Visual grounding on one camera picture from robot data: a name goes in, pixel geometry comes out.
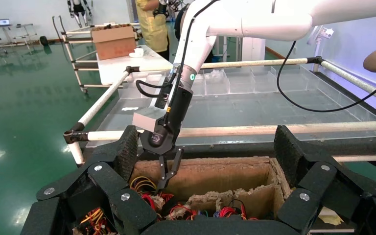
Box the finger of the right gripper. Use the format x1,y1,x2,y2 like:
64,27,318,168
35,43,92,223
163,147,185,190
157,155,169,191

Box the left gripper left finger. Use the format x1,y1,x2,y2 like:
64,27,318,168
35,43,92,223
21,125,158,235

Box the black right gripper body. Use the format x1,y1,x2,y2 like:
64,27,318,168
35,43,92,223
140,87,194,156

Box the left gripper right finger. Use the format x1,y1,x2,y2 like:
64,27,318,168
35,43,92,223
274,124,376,235

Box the power supply with coloured wires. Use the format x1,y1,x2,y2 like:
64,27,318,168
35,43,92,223
212,199,251,221
169,203,198,221
130,176,175,203

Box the cream paper scrap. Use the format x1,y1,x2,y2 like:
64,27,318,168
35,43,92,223
317,207,345,227

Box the worn brown cardboard box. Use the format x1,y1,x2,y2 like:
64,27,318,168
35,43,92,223
74,156,294,235

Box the white side table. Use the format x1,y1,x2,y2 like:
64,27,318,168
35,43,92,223
96,45,175,86

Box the white cloth roll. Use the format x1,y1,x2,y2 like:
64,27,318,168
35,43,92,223
128,47,145,59

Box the clear acrylic divider tray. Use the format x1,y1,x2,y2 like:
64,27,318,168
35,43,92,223
87,65,376,148

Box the closed brown cardboard carton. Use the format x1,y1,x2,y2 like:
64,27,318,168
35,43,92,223
91,24,138,61

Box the person in yellow coat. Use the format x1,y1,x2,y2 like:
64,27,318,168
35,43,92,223
135,0,171,61

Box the hanging humanoid robot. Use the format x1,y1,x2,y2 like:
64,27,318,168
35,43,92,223
67,0,94,28

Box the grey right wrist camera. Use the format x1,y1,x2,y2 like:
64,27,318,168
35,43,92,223
132,108,165,133

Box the coloured wire bundles in box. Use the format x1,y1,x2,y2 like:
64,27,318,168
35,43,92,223
77,207,113,235

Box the short black looped cable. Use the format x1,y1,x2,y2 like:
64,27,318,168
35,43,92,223
135,72,178,99

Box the white pipe rack frame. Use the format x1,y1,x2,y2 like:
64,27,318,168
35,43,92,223
63,56,376,166

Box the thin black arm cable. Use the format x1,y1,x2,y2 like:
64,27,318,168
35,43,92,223
166,0,221,114

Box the long black hanging cable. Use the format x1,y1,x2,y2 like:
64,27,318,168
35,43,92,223
276,40,376,114

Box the white pipe trolley frame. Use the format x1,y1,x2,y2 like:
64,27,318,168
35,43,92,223
60,22,143,94

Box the metal frame desk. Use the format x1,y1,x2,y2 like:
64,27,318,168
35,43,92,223
0,18,39,55

